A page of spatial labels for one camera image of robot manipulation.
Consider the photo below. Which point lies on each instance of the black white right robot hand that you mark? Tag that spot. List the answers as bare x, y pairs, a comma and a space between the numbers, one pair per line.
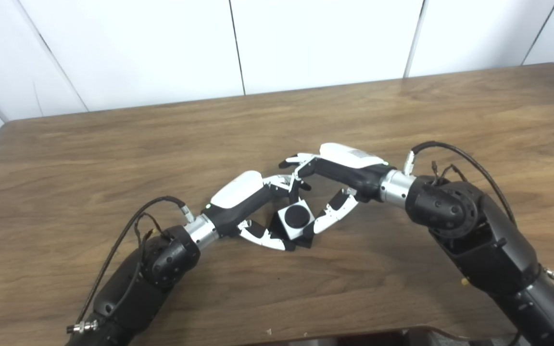
354, 161

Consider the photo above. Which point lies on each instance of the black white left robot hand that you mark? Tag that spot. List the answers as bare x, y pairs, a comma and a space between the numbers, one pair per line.
236, 192

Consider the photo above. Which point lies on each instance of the white square piece with hole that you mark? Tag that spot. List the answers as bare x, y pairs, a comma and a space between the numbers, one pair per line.
285, 222

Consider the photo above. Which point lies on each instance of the black peg with square base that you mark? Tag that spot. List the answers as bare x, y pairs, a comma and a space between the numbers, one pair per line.
297, 216

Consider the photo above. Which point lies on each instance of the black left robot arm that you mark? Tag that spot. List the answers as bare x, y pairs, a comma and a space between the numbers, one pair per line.
161, 264

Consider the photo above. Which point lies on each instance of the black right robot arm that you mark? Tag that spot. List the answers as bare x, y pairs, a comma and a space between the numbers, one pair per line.
450, 211

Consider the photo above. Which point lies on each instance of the black robot torso edge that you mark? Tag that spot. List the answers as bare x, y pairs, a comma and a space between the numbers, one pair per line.
354, 340

